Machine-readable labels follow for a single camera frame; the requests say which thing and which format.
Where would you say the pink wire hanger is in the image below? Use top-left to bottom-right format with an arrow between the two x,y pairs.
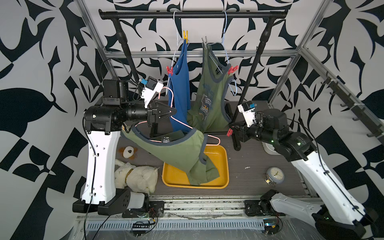
133,86 -> 221,145

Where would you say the light green tank top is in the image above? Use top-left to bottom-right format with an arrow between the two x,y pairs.
122,126 -> 220,186

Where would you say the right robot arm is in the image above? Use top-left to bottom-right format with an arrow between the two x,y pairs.
231,105 -> 378,240

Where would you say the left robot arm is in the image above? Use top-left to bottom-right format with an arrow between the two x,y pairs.
73,77 -> 177,216

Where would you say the blue tank top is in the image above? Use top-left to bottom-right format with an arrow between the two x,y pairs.
168,41 -> 191,124

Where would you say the dark green printed tank top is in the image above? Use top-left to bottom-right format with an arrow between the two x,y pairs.
187,45 -> 234,133

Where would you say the white plastic bin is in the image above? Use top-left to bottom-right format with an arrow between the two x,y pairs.
262,142 -> 280,156

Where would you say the yellow plastic tray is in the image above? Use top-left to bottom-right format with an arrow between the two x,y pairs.
162,146 -> 230,189

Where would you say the brown white round toy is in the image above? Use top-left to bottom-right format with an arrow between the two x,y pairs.
118,146 -> 138,160

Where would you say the red clothespin on blue top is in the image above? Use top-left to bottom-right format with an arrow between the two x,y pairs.
166,66 -> 174,77

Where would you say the small round alarm clock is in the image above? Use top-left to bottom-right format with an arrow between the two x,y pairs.
265,167 -> 285,186

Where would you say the white plush dog toy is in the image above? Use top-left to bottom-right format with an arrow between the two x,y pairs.
114,159 -> 158,195

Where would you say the grey clothespin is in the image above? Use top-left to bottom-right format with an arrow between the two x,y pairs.
202,36 -> 208,46

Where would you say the yellow clothespin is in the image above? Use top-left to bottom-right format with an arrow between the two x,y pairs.
183,30 -> 189,44

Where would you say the black clothes rack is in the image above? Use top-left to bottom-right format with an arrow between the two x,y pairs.
99,10 -> 289,105

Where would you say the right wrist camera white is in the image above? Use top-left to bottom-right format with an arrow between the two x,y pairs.
238,101 -> 257,128

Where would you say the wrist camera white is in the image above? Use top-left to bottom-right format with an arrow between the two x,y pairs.
141,77 -> 164,109
238,101 -> 257,128

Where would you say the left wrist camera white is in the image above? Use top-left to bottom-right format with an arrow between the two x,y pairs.
141,77 -> 164,109

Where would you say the blue wire hanger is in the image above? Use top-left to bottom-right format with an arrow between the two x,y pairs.
206,10 -> 241,97

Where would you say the white wire hanger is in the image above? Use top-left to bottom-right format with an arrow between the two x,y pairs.
167,10 -> 183,87

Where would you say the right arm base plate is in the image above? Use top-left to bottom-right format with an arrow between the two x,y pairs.
244,200 -> 286,217

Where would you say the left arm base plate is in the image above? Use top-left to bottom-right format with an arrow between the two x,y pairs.
122,201 -> 165,219

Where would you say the right electronics board with wires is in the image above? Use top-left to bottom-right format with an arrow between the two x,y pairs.
262,218 -> 283,236

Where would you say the electronics board with wires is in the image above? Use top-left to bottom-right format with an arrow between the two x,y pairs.
131,218 -> 158,237
262,218 -> 283,236

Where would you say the left electronics board with wires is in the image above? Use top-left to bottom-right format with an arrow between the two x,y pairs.
131,218 -> 158,237

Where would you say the black wall hook rail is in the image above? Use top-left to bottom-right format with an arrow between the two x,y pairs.
321,77 -> 384,145

